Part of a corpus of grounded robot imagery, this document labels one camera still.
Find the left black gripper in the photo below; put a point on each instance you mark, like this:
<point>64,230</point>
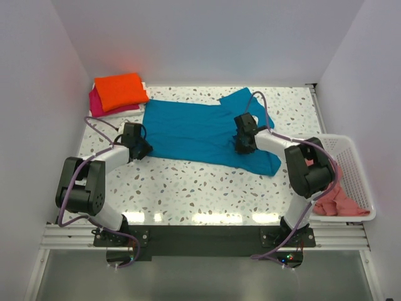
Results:
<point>146,149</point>

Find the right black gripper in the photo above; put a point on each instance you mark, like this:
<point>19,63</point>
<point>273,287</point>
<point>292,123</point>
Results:
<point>239,148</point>

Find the blue t-shirt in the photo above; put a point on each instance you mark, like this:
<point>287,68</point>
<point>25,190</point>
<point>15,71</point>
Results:
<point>206,133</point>

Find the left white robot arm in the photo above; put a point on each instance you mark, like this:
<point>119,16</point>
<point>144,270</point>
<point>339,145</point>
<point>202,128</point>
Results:
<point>81,192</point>

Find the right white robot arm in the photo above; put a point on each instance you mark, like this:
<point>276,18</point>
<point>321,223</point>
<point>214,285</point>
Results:
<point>310,168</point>

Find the folded magenta t-shirt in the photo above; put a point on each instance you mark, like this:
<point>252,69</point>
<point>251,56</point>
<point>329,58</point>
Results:
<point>97,110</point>

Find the folded orange t-shirt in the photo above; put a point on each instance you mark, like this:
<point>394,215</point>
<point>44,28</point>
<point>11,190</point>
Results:
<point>120,90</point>

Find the white plastic basket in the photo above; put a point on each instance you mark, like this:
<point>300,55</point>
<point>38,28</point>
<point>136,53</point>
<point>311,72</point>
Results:
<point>354,181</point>

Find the salmon pink t-shirt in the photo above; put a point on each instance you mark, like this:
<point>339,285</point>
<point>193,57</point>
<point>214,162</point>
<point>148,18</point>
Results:
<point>337,203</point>

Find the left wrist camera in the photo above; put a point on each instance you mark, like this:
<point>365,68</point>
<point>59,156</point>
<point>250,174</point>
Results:
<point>121,128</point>

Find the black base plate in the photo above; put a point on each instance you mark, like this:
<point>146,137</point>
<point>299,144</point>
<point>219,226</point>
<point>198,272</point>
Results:
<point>207,241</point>

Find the aluminium frame rail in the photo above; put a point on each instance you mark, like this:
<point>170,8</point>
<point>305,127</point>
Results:
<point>320,236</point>

